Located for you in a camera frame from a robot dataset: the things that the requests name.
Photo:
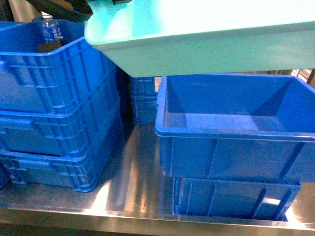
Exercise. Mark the rear blue ribbed crate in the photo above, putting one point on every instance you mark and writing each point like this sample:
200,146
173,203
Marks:
144,92

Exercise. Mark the light teal plastic bin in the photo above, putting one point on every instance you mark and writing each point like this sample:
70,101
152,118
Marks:
177,37

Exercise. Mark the clear plastic water bottle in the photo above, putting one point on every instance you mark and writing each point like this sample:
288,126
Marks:
50,28

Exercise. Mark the dark object top left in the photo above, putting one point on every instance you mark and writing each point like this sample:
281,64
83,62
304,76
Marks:
71,10

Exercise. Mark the blue crate under tub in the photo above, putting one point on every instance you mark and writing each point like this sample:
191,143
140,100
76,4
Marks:
233,198

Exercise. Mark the middle left blue ribbed crate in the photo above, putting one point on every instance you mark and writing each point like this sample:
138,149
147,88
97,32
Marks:
69,135

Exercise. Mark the large blue plastic tub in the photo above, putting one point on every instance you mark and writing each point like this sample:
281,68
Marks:
233,126

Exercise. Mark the top left blue ribbed crate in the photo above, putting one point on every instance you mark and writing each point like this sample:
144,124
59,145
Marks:
52,82

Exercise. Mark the blue ribbed crate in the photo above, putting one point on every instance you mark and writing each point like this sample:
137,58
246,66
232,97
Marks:
81,175
144,92
52,82
69,135

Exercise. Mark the bottom left blue ribbed crate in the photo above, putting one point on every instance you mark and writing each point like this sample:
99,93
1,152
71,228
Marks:
81,175

